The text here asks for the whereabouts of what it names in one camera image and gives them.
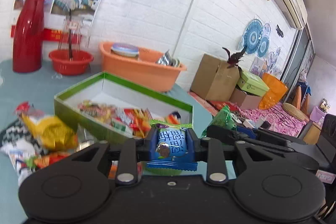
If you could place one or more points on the orange plastic basket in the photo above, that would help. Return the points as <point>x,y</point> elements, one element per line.
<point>143,70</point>

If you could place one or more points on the green cardboard snack box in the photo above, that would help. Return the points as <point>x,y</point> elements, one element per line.
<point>107,89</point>

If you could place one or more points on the large brown cardboard box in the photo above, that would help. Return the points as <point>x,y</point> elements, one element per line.
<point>215,79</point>

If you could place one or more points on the green snack packet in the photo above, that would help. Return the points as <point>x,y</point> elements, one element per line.
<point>223,119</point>

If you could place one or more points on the dark red date packet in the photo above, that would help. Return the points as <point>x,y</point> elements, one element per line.
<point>25,108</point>

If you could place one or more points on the red thermos jug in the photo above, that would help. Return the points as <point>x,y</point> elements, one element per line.
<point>28,37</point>

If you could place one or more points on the blue snack packet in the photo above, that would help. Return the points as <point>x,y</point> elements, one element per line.
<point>173,147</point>

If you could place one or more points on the blue paper fan decoration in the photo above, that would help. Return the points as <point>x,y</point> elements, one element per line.
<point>255,38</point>

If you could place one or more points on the blue lidded bowl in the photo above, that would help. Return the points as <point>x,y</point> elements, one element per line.
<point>125,50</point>

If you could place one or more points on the white cartoon snack bag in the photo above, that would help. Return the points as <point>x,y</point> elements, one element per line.
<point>21,154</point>

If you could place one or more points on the clear glass pitcher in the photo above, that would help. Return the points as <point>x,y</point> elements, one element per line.
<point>75,31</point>

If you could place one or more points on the red plastic basin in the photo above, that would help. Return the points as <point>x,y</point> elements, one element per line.
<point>64,65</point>

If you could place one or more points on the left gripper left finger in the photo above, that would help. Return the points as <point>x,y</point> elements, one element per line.
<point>133,151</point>

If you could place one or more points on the green small box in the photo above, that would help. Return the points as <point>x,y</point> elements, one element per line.
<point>252,84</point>

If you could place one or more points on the red cracker snack bag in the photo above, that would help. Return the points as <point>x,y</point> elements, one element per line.
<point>46,160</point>

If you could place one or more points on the small brown cardboard box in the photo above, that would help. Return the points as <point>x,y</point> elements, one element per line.
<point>245,101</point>

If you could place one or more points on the orange plastic bag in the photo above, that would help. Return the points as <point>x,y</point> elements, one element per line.
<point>277,90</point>

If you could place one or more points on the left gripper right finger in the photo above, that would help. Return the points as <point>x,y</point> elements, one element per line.
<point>208,150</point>

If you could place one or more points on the yellow snack bag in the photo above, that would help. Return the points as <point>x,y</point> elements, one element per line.
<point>51,132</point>

